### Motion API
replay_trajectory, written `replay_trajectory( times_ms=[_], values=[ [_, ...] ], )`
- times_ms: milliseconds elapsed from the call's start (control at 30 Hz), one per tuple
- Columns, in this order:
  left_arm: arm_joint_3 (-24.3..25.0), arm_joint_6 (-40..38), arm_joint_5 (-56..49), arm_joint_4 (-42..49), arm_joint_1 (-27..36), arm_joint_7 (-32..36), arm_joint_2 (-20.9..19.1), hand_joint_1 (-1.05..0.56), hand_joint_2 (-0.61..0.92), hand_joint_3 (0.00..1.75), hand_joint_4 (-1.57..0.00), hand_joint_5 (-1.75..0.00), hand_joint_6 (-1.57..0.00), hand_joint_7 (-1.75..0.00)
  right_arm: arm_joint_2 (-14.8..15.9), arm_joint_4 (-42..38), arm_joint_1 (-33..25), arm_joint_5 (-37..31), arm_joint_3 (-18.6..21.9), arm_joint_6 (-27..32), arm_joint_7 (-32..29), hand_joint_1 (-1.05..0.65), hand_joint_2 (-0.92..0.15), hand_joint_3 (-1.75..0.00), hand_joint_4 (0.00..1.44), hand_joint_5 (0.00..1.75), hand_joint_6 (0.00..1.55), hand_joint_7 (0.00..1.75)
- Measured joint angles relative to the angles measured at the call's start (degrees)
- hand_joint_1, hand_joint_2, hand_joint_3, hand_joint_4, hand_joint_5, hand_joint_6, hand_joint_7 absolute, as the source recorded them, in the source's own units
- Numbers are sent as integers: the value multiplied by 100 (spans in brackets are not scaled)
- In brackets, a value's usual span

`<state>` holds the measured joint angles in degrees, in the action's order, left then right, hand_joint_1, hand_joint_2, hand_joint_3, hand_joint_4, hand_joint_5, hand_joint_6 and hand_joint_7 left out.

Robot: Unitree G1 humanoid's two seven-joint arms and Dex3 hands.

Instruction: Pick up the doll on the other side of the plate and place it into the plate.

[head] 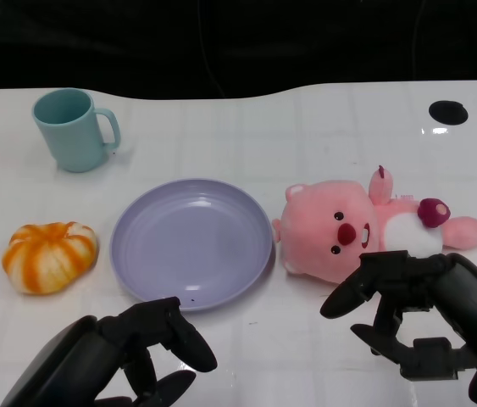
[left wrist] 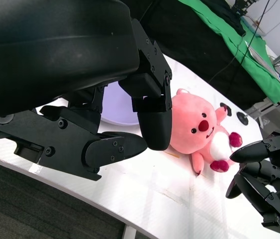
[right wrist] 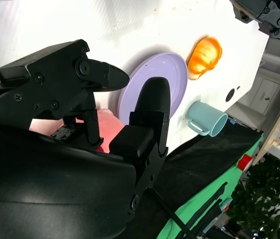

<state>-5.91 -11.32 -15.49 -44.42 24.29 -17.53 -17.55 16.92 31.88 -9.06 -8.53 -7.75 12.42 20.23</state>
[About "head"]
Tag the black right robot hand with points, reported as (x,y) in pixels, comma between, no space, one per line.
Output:
(441,305)

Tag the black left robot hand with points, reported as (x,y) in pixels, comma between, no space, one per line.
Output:
(73,360)

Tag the pink plush beaver doll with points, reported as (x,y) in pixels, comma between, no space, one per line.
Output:
(340,231)

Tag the lavender plastic plate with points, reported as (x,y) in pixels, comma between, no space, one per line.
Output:
(191,243)

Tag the orange white plush pumpkin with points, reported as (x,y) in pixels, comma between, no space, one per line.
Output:
(49,256)

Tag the black round table grommet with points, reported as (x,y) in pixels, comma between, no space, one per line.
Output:
(448,112)

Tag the teal plastic mug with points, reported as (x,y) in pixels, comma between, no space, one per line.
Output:
(70,129)

